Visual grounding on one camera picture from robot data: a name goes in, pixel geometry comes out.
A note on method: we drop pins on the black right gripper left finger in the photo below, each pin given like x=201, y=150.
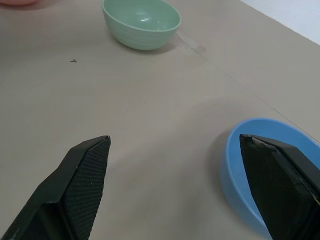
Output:
x=75, y=190

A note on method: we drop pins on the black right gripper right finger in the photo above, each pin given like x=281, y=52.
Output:
x=280, y=190

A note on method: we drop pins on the blue bowl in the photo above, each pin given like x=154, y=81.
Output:
x=236, y=175

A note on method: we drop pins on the green bowl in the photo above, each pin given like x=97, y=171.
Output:
x=142, y=22

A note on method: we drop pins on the red bowl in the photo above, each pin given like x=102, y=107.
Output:
x=17, y=2

